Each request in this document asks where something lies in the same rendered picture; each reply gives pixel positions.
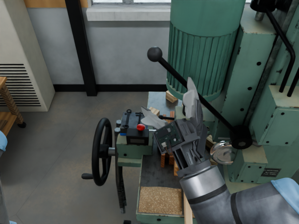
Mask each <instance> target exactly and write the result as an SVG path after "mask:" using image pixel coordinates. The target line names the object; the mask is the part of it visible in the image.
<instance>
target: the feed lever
mask: <svg viewBox="0 0 299 224"><path fill-rule="evenodd" d="M147 57H148V59H149V60H150V61H152V62H159V63H160V64H161V65H162V66H163V67H164V68H165V69H166V70H167V71H168V72H169V73H170V74H171V75H172V76H173V77H175V78H176V79H177V80H178V81H179V82H180V83H181V84H182V85H183V86H184V87H185V88H186V89H188V88H187V86H186V85H187V81H186V80H185V79H184V78H183V77H182V76H181V75H180V74H179V73H178V72H177V71H176V70H175V69H174V68H173V67H172V66H171V65H170V64H169V63H168V62H167V61H166V60H165V59H164V58H163V57H162V50H161V49H160V48H159V47H157V46H153V47H151V48H149V50H148V52H147ZM197 93H198V92H197ZM198 97H199V100H200V102H201V103H202V104H203V105H204V106H205V107H206V108H207V109H208V110H209V111H210V112H211V113H212V114H213V115H214V116H215V117H217V118H218V119H219V120H220V121H221V122H222V123H223V124H224V125H225V126H226V127H227V128H228V129H229V135H230V141H231V146H232V147H233V148H235V149H246V148H248V147H250V146H251V145H254V146H257V147H261V146H262V145H258V143H257V141H256V140H254V139H252V137H251V133H250V130H249V128H248V127H247V126H245V125H237V126H234V127H233V126H232V125H231V124H230V123H229V122H228V121H227V120H226V119H225V118H224V117H223V116H222V115H221V114H220V113H219V112H218V111H217V110H216V109H215V108H214V107H213V106H211V105H210V104H209V103H208V102H207V101H206V100H205V99H204V98H203V97H202V96H201V95H200V94H199V93H198Z"/></svg>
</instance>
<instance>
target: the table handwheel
mask: <svg viewBox="0 0 299 224"><path fill-rule="evenodd" d="M104 126H105V135H104V139H103V144H101V136H102V132H103V129H104ZM112 146H113V135H112V127H111V123H110V121H109V119H108V118H102V119H101V120H100V121H99V123H98V125H97V128H96V131H95V135H94V139H93V148H92V175H93V180H94V182H95V184H96V185H97V186H102V185H103V184H104V183H105V182H106V180H107V177H108V174H109V169H110V164H111V158H112V156H115V148H113V147H112ZM99 158H101V159H102V169H103V173H102V175H101V177H100V172H99Z"/></svg>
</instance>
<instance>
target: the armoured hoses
mask: <svg viewBox="0 0 299 224"><path fill-rule="evenodd" d="M120 125H121V120H117V121H116V128H115V129H114V135H115V171H116V187H117V193H118V199H119V207H120V213H121V214H124V213H125V206H127V202H126V195H125V188H124V183H123V182H124V181H123V173H122V166H118V163H117V161H118V153H117V145H116V143H117V136H118V134H119V133H120V132H121V131H120V128H119V127H120Z"/></svg>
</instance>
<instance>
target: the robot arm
mask: <svg viewBox="0 0 299 224"><path fill-rule="evenodd" d="M186 86H187V88H188V92H186V93H185V94H184V95H183V104H184V105H185V113H186V118H187V119H189V118H190V120H186V118H182V119H178V120H175V121H172V122H170V123H168V122H167V121H166V120H161V119H159V118H158V116H157V115H155V114H153V113H152V112H151V110H150V109H148V108H145V107H143V106H141V110H142V112H143V115H144V116H145V118H143V119H142V120H141V122H142V123H143V124H144V125H147V126H152V127H154V128H155V129H156V131H155V132H153V133H152V134H153V136H154V138H155V141H156V143H157V145H158V148H159V150H160V152H161V154H165V153H168V154H169V155H170V156H172V155H173V157H174V159H175V161H176V164H177V166H178V168H179V171H177V172H176V173H177V175H178V177H179V178H180V177H184V178H182V179H180V181H179V182H180V184H181V187H182V189H183V191H184V193H185V196H186V198H187V200H188V203H189V205H190V207H191V210H192V212H193V214H194V217H195V219H196V221H197V223H198V224H299V185H298V184H297V183H296V182H295V181H294V180H293V179H291V178H282V179H278V180H271V181H270V182H268V183H265V184H261V185H258V186H255V187H252V188H248V189H245V190H242V191H239V192H236V193H232V194H230V192H229V190H228V188H227V186H226V184H225V181H224V179H223V177H222V175H221V173H220V171H219V169H218V167H217V165H212V166H210V165H211V163H210V161H209V159H208V160H205V161H201V158H203V156H204V150H205V145H206V137H207V132H208V128H207V127H206V126H205V124H203V123H202V122H203V111H202V106H201V102H200V100H199V97H198V93H197V90H196V87H195V85H194V83H193V81H192V79H191V78H190V77H187V85H186ZM6 146H7V138H6V136H5V135H4V134H3V132H1V131H0V157H1V155H2V153H3V152H5V150H6V149H5V148H6ZM170 153H172V155H171V154H170ZM0 176H1V173H0ZM0 224H16V222H13V221H10V220H9V217H8V212H7V207H6V203H5V199H4V193H3V189H2V184H1V180H0Z"/></svg>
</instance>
